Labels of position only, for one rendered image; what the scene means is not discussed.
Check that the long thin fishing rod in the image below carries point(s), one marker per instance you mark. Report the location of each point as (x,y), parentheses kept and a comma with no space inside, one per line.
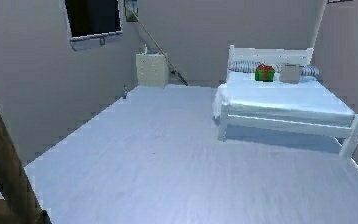
(163,55)

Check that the cream chest of drawers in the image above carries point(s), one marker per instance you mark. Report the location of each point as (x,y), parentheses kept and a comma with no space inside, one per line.
(152,70)

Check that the small dark bottle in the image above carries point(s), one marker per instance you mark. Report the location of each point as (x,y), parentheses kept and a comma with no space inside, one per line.
(125,92)

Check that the small pale object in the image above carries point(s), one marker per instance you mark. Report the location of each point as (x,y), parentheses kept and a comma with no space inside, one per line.
(145,50)

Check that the grey striped pillow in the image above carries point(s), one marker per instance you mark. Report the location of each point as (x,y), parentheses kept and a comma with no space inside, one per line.
(245,66)
(309,70)

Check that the green red gift box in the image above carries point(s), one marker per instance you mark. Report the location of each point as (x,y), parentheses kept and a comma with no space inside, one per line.
(264,73)

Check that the white bed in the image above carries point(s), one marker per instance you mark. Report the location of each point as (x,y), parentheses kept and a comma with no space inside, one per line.
(280,100)

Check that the small framed picture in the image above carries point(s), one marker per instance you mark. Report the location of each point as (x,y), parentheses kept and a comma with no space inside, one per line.
(131,10)

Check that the grey cardboard box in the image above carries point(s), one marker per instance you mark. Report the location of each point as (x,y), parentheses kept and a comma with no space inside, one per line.
(290,74)

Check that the brown wooden furniture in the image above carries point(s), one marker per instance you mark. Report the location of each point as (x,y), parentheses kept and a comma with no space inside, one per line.
(7,166)

